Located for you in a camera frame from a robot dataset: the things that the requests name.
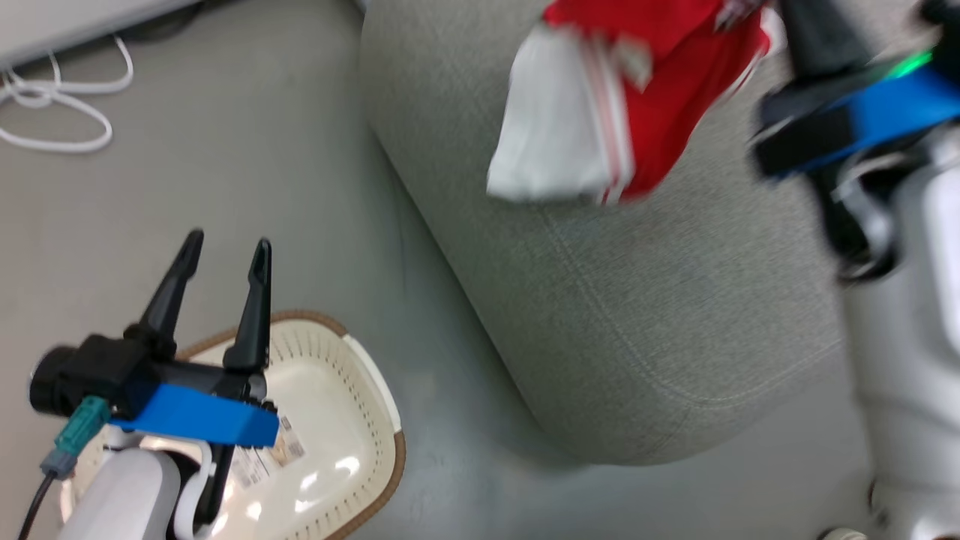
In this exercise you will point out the wide white partition panel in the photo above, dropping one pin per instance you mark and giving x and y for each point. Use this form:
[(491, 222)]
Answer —
[(60, 22)]

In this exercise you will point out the grey fabric sofa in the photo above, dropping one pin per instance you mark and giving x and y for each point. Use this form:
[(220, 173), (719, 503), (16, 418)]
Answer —
[(637, 300)]

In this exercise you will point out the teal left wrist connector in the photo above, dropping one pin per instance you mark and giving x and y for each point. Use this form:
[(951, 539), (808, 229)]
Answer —
[(75, 435)]

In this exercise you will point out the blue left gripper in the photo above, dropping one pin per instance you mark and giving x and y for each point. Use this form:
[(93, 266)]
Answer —
[(202, 416)]

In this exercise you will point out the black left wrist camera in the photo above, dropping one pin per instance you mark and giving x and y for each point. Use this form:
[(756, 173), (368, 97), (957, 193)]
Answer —
[(86, 375)]

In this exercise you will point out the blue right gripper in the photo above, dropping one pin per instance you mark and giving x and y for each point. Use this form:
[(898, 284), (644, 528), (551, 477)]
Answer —
[(862, 120)]

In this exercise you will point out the red and white jersey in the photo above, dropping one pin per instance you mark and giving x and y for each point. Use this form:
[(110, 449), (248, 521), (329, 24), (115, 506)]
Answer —
[(652, 82)]

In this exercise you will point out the cream laundry basket brown rim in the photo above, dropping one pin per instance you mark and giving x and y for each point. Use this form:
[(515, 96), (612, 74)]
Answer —
[(330, 435)]

